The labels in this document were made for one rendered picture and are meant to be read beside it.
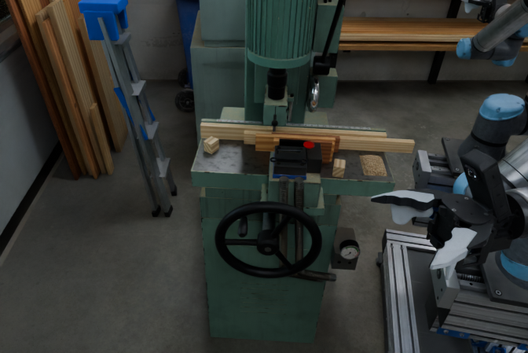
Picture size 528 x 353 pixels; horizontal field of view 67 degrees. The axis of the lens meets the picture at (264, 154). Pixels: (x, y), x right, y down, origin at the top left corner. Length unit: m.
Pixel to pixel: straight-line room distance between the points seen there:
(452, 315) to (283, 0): 0.94
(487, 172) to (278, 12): 0.63
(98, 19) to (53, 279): 1.23
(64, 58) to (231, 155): 1.37
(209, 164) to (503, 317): 0.90
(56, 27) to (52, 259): 1.17
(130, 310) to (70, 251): 0.51
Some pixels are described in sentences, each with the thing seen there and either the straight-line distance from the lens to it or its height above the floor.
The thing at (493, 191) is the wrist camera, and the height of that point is 1.28.
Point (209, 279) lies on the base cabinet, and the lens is 1.54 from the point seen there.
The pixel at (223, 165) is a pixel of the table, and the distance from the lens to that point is 1.20.
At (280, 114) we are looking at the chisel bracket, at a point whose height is 1.04.
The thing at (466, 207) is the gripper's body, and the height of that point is 1.25.
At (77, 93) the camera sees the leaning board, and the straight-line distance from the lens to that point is 2.46.
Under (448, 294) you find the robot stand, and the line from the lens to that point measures 1.20.
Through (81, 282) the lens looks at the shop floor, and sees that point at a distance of 2.17.
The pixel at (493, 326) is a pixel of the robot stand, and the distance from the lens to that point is 1.33.
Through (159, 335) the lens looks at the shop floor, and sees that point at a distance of 1.91.
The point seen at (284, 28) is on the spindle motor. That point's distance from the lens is 1.04.
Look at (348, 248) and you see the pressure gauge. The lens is 1.30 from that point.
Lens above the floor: 1.63
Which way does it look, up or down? 36 degrees down
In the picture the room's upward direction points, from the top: 3 degrees clockwise
